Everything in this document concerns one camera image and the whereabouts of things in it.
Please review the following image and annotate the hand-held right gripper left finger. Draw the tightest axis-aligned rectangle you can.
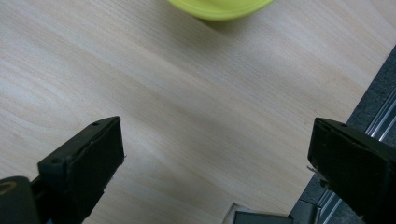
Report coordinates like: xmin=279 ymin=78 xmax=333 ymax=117
xmin=30 ymin=116 xmax=125 ymax=224

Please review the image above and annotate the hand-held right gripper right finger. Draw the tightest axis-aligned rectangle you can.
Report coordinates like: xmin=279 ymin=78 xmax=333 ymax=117
xmin=307 ymin=117 xmax=396 ymax=224

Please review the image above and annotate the yellow-green plastic bowl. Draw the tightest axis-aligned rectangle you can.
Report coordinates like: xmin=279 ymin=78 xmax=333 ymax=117
xmin=166 ymin=0 xmax=276 ymax=21

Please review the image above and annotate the aluminium frame rail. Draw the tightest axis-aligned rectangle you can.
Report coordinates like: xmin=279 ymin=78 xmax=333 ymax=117
xmin=317 ymin=88 xmax=396 ymax=224

